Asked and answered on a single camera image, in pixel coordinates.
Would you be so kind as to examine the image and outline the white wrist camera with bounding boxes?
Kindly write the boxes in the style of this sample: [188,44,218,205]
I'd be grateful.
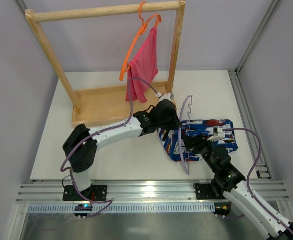
[207,126,234,142]
[156,92,174,102]

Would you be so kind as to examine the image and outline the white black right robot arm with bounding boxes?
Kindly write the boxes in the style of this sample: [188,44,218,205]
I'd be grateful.
[181,134,293,240]

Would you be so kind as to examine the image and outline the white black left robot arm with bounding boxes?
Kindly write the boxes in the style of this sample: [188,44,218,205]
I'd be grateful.
[60,97,182,201]

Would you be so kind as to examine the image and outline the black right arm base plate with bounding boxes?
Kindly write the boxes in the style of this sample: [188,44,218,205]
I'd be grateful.
[193,183,225,200]

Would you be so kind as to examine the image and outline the orange plastic hanger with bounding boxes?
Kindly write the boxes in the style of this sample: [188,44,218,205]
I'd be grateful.
[119,1,163,82]

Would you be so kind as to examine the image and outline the aluminium frame rail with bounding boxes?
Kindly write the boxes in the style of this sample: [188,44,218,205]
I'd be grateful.
[228,0,283,181]

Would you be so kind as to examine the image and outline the slotted grey cable duct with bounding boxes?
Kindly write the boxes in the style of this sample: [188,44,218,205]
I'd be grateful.
[27,202,216,214]

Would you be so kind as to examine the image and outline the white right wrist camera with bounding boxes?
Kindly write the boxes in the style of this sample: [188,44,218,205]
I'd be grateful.
[207,126,234,142]

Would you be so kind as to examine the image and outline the lilac plastic hanger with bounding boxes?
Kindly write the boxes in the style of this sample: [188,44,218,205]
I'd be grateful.
[178,95,193,176]

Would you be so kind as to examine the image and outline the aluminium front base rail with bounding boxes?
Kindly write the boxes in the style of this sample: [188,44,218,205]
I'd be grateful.
[16,179,290,204]

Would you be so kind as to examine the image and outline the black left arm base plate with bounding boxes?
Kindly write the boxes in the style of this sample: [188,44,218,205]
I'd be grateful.
[62,185,108,202]

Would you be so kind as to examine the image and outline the wooden clothes rack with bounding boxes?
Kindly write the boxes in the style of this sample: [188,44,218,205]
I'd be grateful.
[25,0,186,127]

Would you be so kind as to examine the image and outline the blue white red patterned trousers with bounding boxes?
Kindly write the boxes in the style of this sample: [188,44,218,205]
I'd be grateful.
[156,119,239,162]

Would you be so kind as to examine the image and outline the pink cloth on hanger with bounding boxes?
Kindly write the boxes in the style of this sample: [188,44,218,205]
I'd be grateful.
[125,27,159,103]

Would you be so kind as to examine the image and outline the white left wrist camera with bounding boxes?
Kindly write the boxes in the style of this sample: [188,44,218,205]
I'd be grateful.
[156,92,174,102]

